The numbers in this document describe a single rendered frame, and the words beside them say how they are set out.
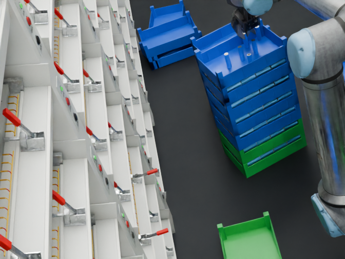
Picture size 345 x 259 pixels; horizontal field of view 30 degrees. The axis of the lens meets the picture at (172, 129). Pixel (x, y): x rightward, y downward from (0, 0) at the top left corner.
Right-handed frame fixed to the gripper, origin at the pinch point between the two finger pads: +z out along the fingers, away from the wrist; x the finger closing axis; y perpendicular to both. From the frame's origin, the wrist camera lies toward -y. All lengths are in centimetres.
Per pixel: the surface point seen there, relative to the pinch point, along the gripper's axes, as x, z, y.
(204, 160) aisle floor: -30, 54, 9
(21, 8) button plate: -77, -108, 61
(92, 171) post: -79, -71, 75
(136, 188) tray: -67, -7, 43
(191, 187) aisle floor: -42, 51, 20
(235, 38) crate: -2.7, 2.8, -2.1
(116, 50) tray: -42, 15, -37
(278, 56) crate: 4.5, 0.2, 17.5
